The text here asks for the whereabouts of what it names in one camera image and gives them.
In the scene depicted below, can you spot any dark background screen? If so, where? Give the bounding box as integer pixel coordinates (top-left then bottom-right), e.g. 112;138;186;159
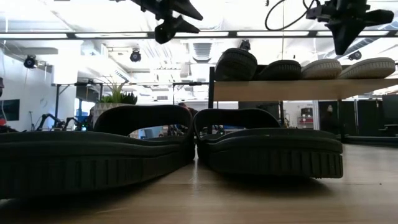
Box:
238;101;280;113

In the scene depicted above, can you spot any thin vertical hanging cable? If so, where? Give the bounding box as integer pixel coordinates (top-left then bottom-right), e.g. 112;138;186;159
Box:
281;0;285;62

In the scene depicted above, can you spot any wooden shelf with black frame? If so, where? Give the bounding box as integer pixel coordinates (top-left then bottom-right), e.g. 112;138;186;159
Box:
207;66;398;143

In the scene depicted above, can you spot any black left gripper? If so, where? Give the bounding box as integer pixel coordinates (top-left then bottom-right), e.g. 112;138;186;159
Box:
130;0;203;44

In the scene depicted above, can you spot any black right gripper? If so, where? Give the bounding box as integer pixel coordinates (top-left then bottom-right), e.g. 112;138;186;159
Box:
323;0;395;56

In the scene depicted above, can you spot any white slide sandal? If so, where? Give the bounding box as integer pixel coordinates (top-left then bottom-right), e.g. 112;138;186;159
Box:
300;58;343;80
337;57;396;79

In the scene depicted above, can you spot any black slide sandal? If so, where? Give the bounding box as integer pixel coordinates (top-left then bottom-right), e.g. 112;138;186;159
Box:
256;59;302;81
0;105;196;200
193;108;345;179
214;48;258;82

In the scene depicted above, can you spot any dark room partition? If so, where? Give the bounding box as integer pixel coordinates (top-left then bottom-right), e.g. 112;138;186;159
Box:
318;99;383;138

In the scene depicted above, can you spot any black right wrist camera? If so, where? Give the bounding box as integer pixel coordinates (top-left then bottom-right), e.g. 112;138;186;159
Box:
305;4;326;21

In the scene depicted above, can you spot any dark wall screen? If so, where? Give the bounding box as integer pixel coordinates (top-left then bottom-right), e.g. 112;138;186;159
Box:
0;99;20;121

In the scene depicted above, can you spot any black overhead light bar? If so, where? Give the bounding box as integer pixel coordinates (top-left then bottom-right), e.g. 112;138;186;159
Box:
0;29;398;40

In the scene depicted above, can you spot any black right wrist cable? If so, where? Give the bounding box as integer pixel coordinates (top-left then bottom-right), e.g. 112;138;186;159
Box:
265;0;321;31

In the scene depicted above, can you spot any green plant in patterned pot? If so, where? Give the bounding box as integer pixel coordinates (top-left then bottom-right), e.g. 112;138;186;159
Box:
91;81;139;127

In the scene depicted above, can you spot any red and white cart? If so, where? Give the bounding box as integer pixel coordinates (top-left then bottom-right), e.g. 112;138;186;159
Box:
300;107;314;129

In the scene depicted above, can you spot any person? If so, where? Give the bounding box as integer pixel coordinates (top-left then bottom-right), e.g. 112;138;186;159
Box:
322;104;338;134
177;101;198;113

